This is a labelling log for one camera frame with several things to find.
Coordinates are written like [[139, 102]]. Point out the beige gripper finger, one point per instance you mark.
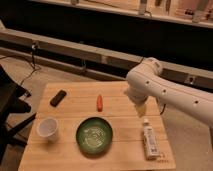
[[141, 109]]

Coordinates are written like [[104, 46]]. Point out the orange pepper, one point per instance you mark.
[[99, 103]]

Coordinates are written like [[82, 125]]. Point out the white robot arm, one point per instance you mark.
[[144, 80]]

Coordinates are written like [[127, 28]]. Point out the white plastic bottle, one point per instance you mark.
[[150, 142]]

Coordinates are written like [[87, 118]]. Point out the green round plate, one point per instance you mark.
[[94, 135]]

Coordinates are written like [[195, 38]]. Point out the black rectangular remote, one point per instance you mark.
[[58, 98]]

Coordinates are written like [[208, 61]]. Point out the white paper cup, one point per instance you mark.
[[48, 129]]

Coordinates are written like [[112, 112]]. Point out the black office chair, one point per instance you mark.
[[10, 102]]

